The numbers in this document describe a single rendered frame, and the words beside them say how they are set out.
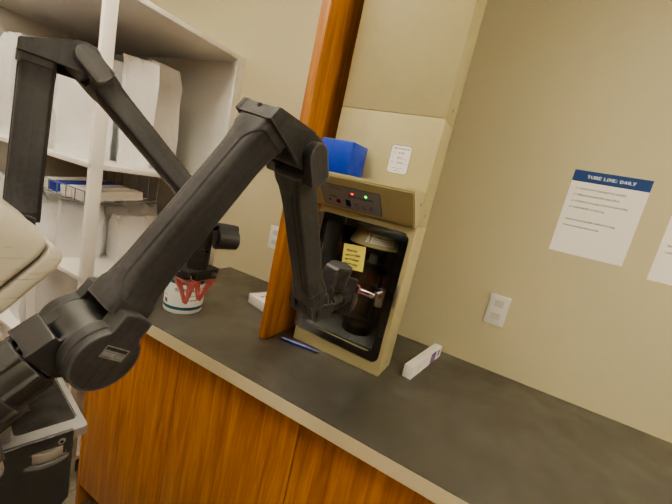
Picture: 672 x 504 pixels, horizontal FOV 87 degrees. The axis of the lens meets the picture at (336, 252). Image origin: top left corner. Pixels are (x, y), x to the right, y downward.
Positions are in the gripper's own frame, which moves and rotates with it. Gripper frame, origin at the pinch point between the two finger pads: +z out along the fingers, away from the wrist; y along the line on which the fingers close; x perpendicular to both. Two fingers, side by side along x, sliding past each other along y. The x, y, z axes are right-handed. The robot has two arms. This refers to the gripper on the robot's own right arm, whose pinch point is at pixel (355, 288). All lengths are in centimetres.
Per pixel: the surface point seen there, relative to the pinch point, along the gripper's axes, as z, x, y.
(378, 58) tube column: 7, 12, 65
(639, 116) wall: 48, -60, 68
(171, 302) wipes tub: -12, 58, -23
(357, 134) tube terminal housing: 6.9, 13.4, 43.5
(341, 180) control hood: -4.0, 10.0, 29.2
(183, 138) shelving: 52, 139, 33
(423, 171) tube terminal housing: 6.2, -9.1, 36.5
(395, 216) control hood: 1.9, -5.7, 22.9
